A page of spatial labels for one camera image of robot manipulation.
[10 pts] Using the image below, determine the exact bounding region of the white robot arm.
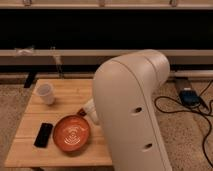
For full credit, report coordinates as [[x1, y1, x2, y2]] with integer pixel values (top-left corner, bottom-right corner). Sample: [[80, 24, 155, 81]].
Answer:
[[92, 50, 172, 171]]

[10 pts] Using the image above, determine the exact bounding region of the brown sausage toy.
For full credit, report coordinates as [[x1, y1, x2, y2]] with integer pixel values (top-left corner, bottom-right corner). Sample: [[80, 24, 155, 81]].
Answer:
[[77, 108, 87, 117]]

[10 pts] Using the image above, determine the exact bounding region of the orange bowl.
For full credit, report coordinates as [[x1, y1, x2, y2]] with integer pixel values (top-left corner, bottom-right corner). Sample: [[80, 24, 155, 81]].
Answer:
[[53, 115, 90, 152]]

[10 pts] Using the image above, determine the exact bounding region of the white plastic cup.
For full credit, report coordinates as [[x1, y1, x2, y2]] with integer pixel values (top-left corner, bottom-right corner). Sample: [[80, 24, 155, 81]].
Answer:
[[35, 83, 55, 105]]

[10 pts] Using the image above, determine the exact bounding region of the wooden table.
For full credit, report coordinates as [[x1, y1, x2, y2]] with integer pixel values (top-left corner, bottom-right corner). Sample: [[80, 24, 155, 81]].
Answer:
[[5, 79, 112, 168]]

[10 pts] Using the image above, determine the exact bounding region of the black power adapter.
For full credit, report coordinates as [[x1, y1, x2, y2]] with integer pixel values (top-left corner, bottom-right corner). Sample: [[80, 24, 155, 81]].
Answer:
[[179, 90, 200, 107]]

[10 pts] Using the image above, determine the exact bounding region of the black smartphone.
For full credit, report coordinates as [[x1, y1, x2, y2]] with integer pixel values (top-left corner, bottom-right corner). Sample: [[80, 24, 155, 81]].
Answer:
[[34, 123, 53, 148]]

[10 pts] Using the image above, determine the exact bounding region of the black cable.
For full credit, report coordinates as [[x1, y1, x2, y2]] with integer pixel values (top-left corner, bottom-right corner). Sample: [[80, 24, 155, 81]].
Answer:
[[153, 79, 213, 169]]

